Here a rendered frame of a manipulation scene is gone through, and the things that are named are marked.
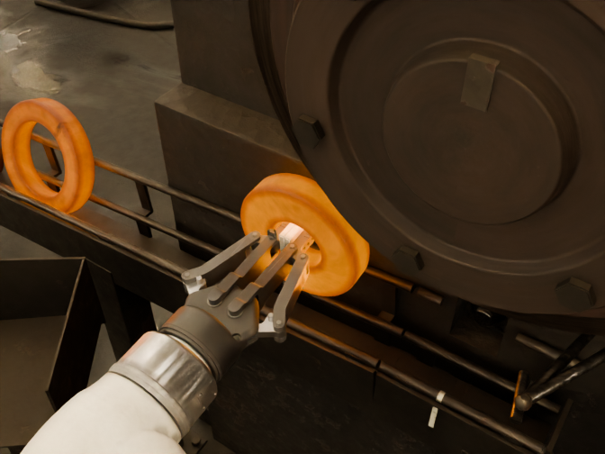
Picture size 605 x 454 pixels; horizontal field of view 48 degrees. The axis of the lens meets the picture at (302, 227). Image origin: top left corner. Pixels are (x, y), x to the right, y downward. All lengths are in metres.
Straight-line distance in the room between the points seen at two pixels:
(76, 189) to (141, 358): 0.51
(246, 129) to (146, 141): 1.51
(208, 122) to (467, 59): 0.52
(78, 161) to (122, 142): 1.30
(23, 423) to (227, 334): 0.38
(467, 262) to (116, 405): 0.30
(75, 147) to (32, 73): 1.78
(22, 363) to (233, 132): 0.42
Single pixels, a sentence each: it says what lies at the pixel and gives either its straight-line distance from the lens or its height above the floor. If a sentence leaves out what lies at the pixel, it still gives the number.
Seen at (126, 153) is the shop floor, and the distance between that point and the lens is 2.31.
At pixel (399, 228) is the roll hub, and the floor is 1.02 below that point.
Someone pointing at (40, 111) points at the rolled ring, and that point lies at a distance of 1.11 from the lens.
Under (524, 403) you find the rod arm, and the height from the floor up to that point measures 0.91.
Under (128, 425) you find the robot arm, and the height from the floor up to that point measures 0.87.
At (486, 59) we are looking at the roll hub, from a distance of 0.40.
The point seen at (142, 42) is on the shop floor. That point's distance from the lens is 2.92.
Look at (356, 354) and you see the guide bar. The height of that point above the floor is 0.71.
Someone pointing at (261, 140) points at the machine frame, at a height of 0.87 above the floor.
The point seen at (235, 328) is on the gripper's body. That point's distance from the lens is 0.66.
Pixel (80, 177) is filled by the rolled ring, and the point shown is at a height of 0.71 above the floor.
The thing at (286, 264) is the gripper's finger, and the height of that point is 0.85.
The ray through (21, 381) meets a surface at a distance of 0.99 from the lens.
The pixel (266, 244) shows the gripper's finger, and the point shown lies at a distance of 0.73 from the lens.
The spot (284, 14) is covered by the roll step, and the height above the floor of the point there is 1.12.
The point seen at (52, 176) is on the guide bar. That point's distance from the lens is 1.20.
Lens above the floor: 1.37
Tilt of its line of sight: 44 degrees down
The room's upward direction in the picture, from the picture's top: straight up
